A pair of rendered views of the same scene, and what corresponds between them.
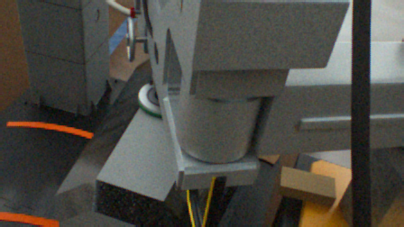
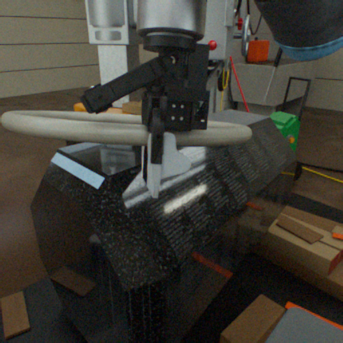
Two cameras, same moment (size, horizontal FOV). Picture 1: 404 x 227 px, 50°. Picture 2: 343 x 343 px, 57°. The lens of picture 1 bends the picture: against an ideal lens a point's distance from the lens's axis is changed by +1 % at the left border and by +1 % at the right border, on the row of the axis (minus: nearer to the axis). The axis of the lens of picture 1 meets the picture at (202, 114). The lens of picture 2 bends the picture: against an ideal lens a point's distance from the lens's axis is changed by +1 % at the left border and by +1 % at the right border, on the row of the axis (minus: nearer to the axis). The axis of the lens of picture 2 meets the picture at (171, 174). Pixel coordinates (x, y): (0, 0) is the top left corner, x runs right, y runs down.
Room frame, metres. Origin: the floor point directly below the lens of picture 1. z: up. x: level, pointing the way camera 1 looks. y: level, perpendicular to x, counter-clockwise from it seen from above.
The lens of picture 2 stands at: (2.54, 0.81, 1.21)
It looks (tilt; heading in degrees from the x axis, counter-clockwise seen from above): 24 degrees down; 215
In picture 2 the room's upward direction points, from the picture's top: straight up
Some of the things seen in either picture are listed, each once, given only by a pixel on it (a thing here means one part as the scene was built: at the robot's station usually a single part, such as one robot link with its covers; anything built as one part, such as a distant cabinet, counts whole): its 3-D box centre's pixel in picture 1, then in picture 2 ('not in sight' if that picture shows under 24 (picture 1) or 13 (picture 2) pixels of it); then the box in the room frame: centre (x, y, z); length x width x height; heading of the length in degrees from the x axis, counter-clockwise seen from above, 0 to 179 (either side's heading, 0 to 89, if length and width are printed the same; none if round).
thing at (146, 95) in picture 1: (164, 96); not in sight; (1.42, 0.17, 0.85); 0.21 x 0.21 x 0.01
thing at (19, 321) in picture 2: (259, 151); (15, 313); (2.06, -0.41, 0.02); 0.25 x 0.10 x 0.01; 65
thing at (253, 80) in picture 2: not in sight; (273, 94); (-1.97, -0.58, 0.43); 1.30 x 0.62 x 0.86; 173
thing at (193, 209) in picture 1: (202, 187); (224, 62); (0.79, -0.03, 1.06); 0.23 x 0.03 x 0.32; 18
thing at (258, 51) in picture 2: not in sight; (260, 50); (-1.87, -0.80, 1.00); 0.50 x 0.22 x 0.33; 173
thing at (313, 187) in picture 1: (306, 186); (139, 108); (1.10, -0.42, 0.81); 0.20 x 0.10 x 0.05; 85
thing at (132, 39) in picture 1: (141, 40); (236, 35); (1.27, 0.24, 1.20); 0.15 x 0.10 x 0.15; 18
